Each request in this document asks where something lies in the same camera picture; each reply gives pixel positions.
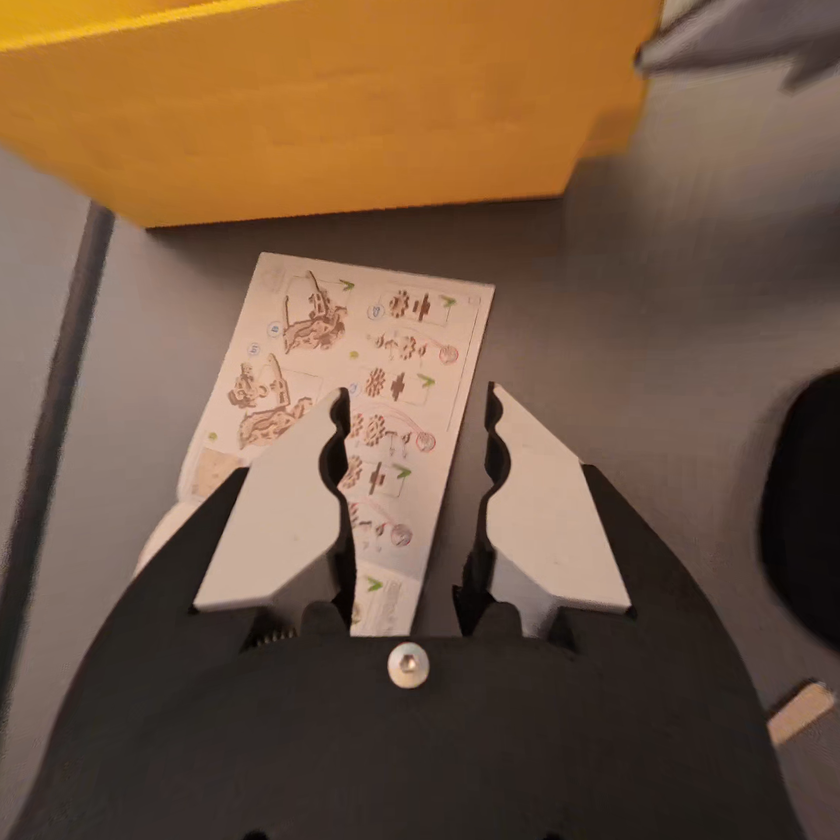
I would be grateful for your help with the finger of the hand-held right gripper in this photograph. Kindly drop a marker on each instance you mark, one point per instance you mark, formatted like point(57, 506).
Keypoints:
point(722, 33)

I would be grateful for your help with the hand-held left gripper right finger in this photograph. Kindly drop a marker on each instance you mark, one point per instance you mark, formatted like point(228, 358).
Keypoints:
point(551, 525)

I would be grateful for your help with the black padded wrist rest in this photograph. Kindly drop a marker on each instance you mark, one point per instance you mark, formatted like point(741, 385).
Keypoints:
point(814, 512)

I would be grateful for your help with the flat wooden stick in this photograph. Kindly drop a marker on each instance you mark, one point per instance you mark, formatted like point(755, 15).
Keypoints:
point(800, 714)

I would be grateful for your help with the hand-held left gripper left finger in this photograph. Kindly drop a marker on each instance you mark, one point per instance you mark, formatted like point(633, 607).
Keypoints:
point(275, 525)

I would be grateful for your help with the printed instruction booklet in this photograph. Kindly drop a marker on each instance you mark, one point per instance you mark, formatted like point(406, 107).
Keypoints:
point(420, 341)

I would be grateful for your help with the yellow plastic bin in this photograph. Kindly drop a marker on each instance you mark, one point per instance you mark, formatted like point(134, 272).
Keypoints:
point(328, 118)

